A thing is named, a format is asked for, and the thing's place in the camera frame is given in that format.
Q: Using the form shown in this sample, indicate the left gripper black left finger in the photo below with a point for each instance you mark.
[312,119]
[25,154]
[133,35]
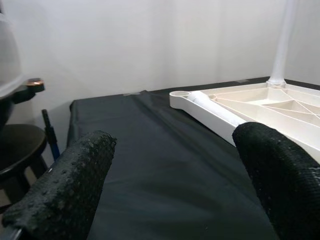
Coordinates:
[67,187]

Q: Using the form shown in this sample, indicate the white plastic children table top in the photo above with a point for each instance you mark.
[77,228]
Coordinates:
[275,105]

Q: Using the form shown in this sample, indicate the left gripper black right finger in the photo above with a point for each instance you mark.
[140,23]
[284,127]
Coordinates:
[282,180]

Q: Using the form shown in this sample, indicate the white plastic table leg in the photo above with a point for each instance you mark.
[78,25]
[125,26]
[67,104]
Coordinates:
[217,110]
[283,37]

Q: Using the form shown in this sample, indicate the grey tape piece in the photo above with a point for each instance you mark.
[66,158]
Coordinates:
[242,80]

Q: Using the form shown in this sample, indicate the black wok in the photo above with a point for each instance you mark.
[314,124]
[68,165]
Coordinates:
[10,100]

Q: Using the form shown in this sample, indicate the black tablecloth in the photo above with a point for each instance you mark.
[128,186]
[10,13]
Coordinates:
[162,162]

